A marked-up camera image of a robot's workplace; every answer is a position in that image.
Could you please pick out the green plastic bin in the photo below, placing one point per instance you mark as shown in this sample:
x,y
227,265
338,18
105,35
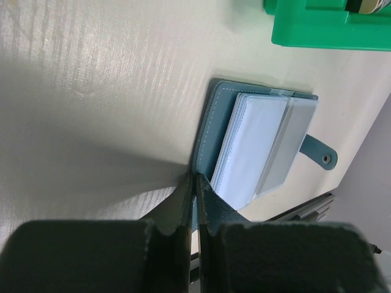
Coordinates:
x,y
327,25

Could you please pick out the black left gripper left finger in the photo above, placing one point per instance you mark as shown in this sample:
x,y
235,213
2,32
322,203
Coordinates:
x,y
151,254

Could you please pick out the blue leather card holder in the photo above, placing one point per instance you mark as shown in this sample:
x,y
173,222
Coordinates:
x,y
238,129

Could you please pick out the aluminium front rail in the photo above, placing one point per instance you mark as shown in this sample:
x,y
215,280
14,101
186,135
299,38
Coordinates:
x,y
311,211

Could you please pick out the stack of white cards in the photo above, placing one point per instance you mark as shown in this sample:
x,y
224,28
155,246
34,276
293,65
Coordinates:
x,y
366,6

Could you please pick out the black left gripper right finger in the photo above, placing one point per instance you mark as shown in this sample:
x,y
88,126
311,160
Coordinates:
x,y
237,255

